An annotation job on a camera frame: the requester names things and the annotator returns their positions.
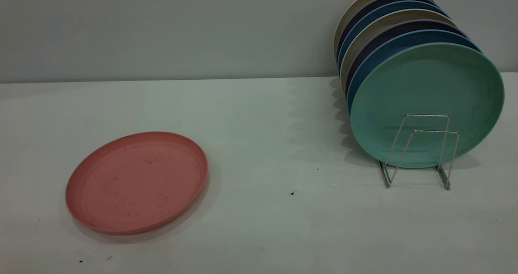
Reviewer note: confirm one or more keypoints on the pink round plate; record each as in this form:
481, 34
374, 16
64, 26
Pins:
137, 181

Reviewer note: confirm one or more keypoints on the green round plate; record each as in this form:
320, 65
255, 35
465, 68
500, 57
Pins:
425, 83

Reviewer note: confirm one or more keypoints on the blue round plate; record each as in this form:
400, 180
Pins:
392, 6
425, 37

